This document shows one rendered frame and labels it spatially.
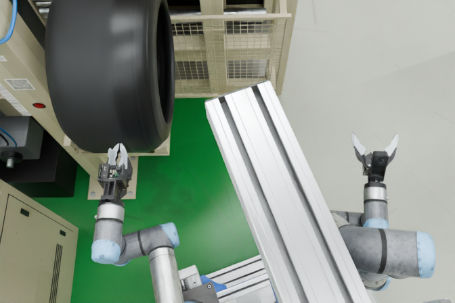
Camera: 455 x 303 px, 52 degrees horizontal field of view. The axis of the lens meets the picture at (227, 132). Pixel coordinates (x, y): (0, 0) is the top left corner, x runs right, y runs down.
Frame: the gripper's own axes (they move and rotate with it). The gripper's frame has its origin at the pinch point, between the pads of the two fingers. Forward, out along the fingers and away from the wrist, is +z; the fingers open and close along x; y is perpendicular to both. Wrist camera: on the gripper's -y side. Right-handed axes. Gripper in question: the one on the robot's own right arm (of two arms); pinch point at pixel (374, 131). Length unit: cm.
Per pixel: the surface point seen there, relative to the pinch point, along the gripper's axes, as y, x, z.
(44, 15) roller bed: -15, -127, 40
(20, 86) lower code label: -30, -116, 0
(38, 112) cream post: -10, -121, 0
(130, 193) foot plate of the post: 89, -121, -4
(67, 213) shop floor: 86, -154, -17
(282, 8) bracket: 3, -35, 55
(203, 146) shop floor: 96, -84, 29
